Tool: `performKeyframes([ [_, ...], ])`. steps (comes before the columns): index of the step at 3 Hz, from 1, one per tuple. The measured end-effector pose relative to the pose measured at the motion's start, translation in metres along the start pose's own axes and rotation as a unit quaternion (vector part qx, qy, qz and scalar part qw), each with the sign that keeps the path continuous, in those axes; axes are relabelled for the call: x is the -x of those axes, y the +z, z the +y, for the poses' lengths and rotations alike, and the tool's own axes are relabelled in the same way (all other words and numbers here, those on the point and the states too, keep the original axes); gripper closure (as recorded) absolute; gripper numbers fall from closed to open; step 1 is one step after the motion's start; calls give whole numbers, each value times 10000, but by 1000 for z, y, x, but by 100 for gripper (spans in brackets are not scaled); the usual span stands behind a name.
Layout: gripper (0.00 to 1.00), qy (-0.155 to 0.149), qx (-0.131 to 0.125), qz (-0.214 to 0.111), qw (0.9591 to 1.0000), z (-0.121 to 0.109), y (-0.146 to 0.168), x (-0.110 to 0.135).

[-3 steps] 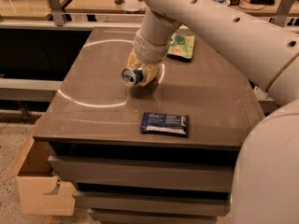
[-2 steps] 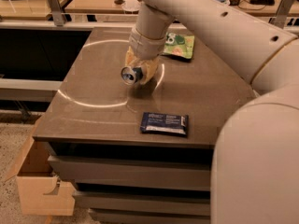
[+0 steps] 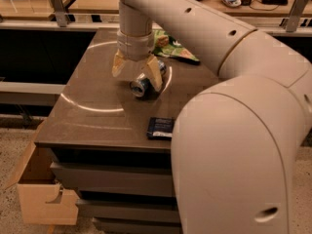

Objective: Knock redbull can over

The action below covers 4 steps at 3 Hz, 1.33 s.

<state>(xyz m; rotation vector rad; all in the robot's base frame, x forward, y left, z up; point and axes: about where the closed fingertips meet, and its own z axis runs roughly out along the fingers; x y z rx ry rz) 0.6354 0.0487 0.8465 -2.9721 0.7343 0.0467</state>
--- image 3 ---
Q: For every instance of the grey drawer cabinet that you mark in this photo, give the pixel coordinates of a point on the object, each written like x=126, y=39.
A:
x=97, y=135

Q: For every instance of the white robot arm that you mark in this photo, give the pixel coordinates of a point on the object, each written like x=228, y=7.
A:
x=234, y=144

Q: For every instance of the right metal bracket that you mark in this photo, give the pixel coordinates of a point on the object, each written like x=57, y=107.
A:
x=293, y=18

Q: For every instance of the green snack bag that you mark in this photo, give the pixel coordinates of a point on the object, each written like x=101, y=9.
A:
x=167, y=46

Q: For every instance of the redbull can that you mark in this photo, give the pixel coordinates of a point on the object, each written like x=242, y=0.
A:
x=141, y=84

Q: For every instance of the cardboard box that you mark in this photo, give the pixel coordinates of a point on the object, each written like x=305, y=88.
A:
x=42, y=199

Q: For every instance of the metal bracket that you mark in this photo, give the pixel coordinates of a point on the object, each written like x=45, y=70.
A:
x=293, y=18
x=60, y=13

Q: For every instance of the dark blue snack packet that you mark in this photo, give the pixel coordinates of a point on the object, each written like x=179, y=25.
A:
x=160, y=127

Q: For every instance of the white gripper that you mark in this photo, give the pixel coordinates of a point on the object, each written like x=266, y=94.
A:
x=135, y=47

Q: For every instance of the left metal bracket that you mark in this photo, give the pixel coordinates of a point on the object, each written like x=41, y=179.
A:
x=60, y=13

